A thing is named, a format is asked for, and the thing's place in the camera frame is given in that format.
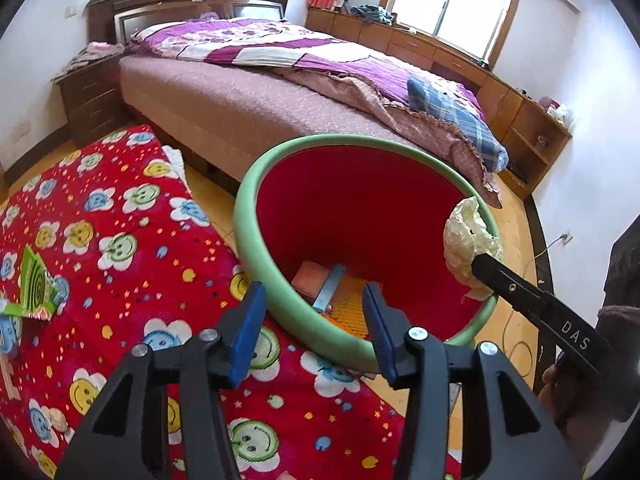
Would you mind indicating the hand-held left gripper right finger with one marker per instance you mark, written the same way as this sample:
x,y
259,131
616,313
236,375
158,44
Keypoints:
x,y
380,330

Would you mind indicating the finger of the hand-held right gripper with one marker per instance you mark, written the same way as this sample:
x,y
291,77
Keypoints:
x,y
505,282

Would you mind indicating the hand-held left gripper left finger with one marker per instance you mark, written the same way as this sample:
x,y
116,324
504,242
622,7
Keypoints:
x,y
245,330

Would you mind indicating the orange foam net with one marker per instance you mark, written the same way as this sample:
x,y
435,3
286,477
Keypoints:
x,y
350,305

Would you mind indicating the white and green box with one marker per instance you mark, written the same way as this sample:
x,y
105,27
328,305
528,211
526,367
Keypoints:
x,y
330,290

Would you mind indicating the orange cardboard box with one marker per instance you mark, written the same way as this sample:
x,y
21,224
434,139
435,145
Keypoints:
x,y
310,280

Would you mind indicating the green-rimmed red bin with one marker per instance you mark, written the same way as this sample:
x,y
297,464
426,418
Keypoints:
x,y
350,210

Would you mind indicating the person's right forearm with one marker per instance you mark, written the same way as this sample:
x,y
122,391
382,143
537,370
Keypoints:
x,y
622,285

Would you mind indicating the person's right hand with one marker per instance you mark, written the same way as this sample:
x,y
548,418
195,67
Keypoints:
x,y
552,387

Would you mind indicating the red smiley flower blanket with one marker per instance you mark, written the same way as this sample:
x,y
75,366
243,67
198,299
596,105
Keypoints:
x,y
125,210

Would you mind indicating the blue plaid cloth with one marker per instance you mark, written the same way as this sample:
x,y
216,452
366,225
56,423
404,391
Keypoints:
x,y
455,115

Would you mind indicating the white plastic bag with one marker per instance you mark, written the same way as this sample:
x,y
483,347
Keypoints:
x,y
561,114

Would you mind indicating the brown ruffled bed cover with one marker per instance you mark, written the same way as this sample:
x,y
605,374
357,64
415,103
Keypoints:
x,y
400,105

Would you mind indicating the green printed packet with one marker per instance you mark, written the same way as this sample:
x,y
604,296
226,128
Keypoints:
x,y
35,280

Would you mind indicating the long low wooden cabinet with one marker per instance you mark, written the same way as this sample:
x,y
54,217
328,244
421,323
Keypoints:
x,y
450,57

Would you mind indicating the bed with brown mattress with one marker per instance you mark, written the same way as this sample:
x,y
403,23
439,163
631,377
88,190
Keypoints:
x,y
225,95

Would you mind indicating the dark wooden nightstand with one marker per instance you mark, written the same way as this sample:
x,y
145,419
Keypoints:
x,y
92,105

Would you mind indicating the wooden framed window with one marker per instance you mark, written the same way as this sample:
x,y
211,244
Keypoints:
x,y
455,5

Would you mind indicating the purple patterned quilt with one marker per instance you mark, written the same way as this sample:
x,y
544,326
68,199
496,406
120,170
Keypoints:
x,y
280,42

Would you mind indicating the teal clothes heap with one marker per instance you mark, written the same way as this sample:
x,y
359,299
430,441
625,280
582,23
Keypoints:
x,y
372,14

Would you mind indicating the pink patterned cloth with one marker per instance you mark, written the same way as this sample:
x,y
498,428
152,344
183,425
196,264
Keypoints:
x,y
90,57

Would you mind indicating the low wall socket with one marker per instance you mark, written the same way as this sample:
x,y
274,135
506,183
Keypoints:
x,y
566,238

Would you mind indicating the white wall switch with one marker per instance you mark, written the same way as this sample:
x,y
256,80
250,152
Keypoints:
x,y
72,10

